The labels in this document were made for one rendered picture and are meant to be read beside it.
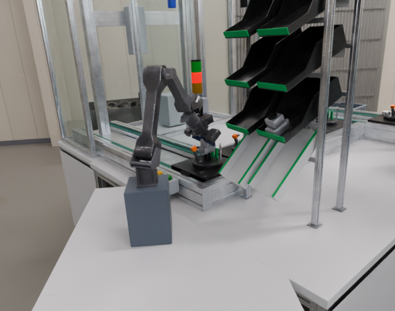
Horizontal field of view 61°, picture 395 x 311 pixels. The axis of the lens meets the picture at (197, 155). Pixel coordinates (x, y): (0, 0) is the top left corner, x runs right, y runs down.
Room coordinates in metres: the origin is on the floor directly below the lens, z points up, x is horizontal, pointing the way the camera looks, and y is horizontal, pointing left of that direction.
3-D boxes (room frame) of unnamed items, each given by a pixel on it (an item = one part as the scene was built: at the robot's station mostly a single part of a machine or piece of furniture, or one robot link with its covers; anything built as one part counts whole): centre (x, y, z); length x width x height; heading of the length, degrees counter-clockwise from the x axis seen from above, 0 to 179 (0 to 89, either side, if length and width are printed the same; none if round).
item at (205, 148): (1.44, -0.05, 1.06); 0.08 x 0.04 x 0.07; 129
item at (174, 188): (1.37, 0.18, 0.93); 0.21 x 0.07 x 0.06; 39
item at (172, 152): (1.68, 0.13, 0.91); 0.84 x 0.28 x 0.10; 39
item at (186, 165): (1.44, -0.04, 0.96); 0.24 x 0.24 x 0.02; 39
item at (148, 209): (1.05, 0.17, 0.96); 0.14 x 0.14 x 0.20; 3
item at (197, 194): (1.55, 0.25, 0.91); 0.89 x 0.06 x 0.11; 39
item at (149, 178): (1.05, 0.17, 1.09); 0.07 x 0.07 x 0.06; 3
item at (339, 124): (2.06, -0.81, 1.01); 0.24 x 0.24 x 0.13; 39
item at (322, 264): (1.72, -0.39, 0.84); 1.50 x 1.41 x 0.03; 39
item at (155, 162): (1.05, 0.18, 1.15); 0.09 x 0.07 x 0.06; 65
